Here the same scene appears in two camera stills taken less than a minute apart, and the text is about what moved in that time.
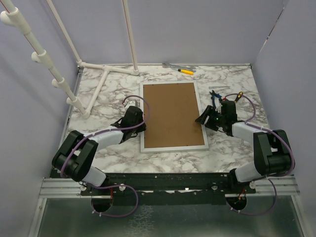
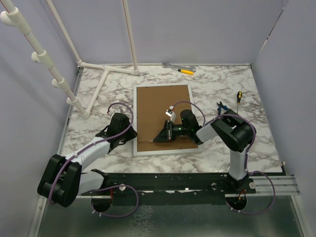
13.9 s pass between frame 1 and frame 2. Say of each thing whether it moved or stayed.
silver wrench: stayed
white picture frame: moved
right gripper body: moved
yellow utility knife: stayed
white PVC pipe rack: stayed
